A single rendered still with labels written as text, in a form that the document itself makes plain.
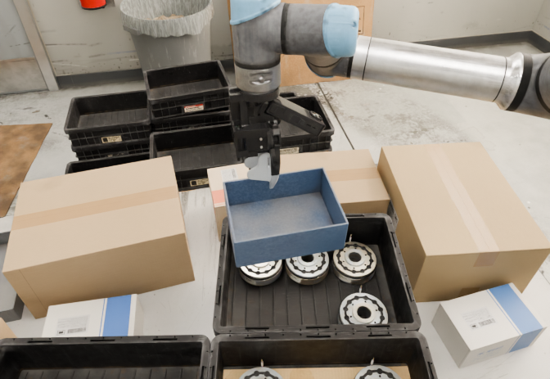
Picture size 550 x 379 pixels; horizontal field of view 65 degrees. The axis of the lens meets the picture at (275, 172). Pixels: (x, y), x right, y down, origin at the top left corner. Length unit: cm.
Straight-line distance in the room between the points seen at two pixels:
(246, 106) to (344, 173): 59
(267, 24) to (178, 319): 77
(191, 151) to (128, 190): 95
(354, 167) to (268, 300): 49
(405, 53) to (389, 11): 295
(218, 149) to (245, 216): 128
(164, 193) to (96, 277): 26
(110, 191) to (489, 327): 97
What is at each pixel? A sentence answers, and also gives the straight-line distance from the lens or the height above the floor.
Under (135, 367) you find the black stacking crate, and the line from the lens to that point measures 99.
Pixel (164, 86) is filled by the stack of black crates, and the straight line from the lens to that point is 241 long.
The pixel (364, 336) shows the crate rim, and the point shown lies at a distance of 88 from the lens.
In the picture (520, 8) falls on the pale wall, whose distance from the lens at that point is 436.
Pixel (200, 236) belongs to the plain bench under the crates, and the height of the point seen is 70.
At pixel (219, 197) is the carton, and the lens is 120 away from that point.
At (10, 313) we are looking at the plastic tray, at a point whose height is 73.
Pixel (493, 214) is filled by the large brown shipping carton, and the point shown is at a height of 90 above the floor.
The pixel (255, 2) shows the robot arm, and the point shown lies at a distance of 66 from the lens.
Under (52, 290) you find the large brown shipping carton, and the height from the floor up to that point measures 80.
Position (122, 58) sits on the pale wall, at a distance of 349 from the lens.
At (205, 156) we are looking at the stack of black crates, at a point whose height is 38.
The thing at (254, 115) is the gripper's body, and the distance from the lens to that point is 75.
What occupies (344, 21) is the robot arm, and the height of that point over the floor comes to 144.
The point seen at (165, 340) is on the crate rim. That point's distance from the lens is 90.
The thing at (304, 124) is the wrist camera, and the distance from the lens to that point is 76.
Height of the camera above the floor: 169
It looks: 42 degrees down
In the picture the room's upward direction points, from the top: straight up
